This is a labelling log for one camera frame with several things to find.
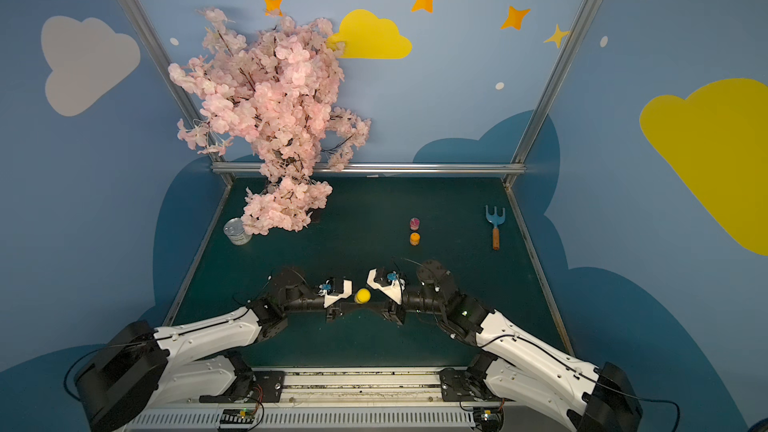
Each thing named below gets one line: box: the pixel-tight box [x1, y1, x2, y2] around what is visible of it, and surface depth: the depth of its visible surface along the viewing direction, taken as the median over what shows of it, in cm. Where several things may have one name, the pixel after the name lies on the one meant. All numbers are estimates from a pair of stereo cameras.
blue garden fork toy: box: [485, 205, 506, 251], surface depth 110 cm
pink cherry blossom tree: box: [168, 7, 371, 235], surface depth 75 cm
